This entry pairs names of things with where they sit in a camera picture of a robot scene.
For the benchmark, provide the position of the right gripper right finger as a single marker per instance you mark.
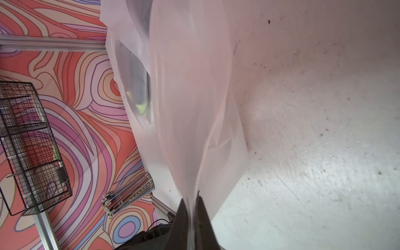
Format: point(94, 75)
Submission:
point(205, 238)

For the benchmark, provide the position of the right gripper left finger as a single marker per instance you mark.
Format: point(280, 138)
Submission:
point(178, 238)

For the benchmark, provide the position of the clear zip-top bag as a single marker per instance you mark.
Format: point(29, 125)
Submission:
point(127, 45)
point(196, 116)

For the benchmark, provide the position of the clear cup of sticks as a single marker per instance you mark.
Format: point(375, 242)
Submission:
point(118, 199)

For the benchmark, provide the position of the left black wire basket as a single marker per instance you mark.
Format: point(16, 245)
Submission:
point(31, 150)

